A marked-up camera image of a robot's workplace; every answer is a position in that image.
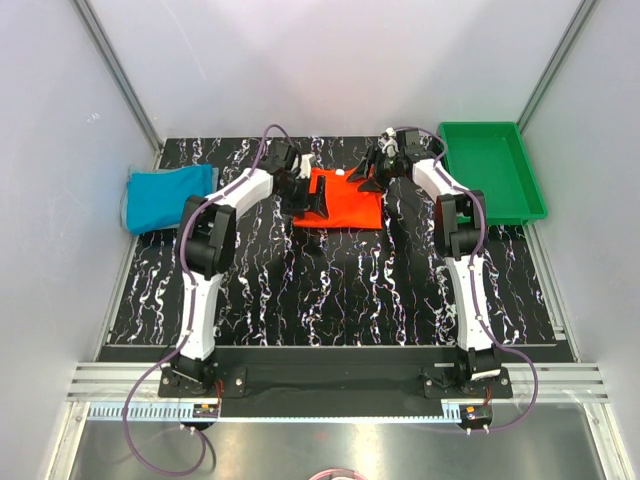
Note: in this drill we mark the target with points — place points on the left orange black connector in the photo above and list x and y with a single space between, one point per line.
206 410

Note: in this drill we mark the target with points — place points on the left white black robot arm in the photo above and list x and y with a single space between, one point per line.
206 246

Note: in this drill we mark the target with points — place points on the right orange black connector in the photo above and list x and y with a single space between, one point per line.
477 413

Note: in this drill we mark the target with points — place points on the orange black connector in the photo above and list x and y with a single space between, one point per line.
206 410
477 413

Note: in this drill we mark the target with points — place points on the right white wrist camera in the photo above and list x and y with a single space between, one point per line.
390 146

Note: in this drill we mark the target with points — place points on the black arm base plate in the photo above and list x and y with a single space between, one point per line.
429 372

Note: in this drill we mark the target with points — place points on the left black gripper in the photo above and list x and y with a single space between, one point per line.
318 208

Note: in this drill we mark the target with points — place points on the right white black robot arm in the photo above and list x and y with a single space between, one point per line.
460 235

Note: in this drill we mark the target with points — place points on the folded teal t shirt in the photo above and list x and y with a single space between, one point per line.
155 200

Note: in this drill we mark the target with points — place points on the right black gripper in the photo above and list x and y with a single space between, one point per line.
371 184

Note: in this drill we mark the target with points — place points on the green plastic tray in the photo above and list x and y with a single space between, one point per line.
491 157

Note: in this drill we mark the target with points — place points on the white slotted cable duct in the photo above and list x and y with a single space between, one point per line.
176 411

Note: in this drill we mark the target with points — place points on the aluminium frame rail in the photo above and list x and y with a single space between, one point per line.
557 382

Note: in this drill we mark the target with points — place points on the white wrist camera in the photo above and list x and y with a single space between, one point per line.
390 146
303 165

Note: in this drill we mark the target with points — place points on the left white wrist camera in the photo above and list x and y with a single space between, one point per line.
303 165

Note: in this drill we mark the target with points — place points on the orange t shirt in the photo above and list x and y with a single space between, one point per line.
347 206

